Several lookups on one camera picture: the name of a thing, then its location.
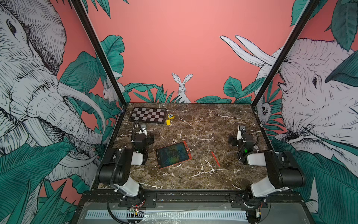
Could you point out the left black frame post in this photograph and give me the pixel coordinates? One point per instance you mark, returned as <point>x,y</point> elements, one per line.
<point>80,11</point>

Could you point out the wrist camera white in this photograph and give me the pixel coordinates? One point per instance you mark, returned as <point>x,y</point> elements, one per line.
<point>241,132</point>
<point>143,129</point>

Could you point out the red writing tablet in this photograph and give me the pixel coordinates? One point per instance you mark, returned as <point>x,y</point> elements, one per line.
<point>172,155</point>

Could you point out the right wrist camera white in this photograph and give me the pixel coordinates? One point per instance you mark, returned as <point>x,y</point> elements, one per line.
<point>241,132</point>

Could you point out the red stylus pen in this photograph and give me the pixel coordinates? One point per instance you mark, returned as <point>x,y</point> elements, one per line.
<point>216,160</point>

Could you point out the black frame post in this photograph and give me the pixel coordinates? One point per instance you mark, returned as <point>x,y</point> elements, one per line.
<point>299,26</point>
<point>80,11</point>

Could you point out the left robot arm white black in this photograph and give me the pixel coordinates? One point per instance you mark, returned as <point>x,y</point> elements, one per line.
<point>115,167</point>

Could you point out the white perforated strip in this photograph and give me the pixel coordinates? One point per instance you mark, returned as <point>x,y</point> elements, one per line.
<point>185,215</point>

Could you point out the black white checkerboard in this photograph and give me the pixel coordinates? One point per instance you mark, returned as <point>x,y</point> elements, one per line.
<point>148,115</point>

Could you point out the yellow tape measure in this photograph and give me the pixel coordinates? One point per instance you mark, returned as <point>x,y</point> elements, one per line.
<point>171,116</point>

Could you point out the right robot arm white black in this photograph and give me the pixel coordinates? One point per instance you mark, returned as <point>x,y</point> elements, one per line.
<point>283,172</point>

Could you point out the right black frame post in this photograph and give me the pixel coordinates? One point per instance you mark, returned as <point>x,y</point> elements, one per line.
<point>299,26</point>

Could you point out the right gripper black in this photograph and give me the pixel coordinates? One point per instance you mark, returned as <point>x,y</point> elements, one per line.
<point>234,143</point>

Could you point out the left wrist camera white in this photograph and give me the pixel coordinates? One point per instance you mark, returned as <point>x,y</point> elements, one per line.
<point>143,129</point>

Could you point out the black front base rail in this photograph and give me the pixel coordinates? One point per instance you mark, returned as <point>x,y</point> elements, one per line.
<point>288,207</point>

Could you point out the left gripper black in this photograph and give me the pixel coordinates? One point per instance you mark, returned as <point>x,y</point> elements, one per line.
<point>148,140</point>

